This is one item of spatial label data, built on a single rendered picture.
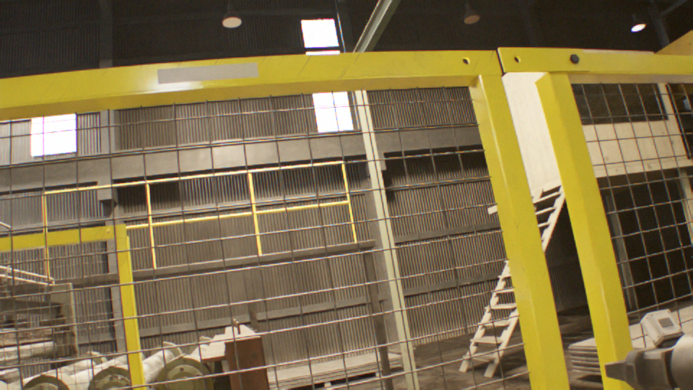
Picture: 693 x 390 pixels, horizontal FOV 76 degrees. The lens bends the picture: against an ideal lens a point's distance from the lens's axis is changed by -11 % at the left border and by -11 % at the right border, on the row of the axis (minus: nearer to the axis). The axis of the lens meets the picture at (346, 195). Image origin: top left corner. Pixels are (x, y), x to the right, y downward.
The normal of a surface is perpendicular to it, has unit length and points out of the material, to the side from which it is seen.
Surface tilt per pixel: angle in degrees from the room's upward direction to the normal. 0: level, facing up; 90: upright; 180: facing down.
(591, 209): 90
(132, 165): 90
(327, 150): 90
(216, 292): 90
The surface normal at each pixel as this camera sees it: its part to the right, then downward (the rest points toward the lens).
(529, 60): 0.23, -0.23
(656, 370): -0.98, 0.07
